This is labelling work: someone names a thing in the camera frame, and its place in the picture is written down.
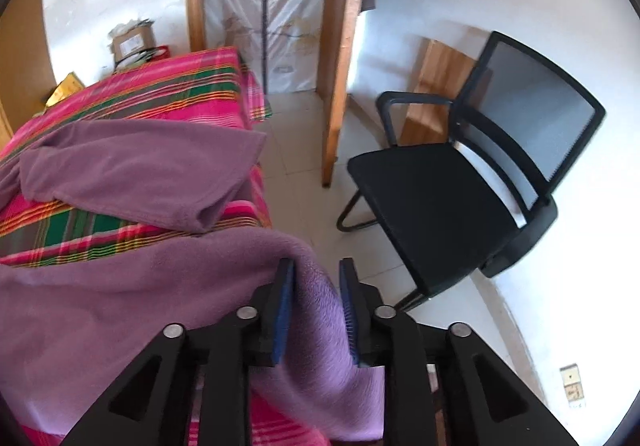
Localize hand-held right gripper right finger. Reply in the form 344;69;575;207
339;257;576;446

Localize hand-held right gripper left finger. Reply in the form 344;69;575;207
60;257;296;446

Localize purple fleece pants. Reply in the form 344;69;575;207
0;119;387;444

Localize black mesh office chair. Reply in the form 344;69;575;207
336;30;607;312

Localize wooden door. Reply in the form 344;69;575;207
320;0;376;189

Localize wooden board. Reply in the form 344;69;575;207
400;39;493;147

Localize pink green plaid bed sheet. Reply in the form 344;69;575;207
0;46;331;446

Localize cardboard box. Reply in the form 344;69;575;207
111;26;157;70

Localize clear printed door curtain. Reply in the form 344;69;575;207
205;0;333;94

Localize yellow box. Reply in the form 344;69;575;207
45;71;86;110

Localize crumpled white packaging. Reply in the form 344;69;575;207
106;18;156;40

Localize wooden wardrobe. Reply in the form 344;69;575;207
0;0;56;157

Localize wall socket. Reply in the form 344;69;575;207
559;362;587;409

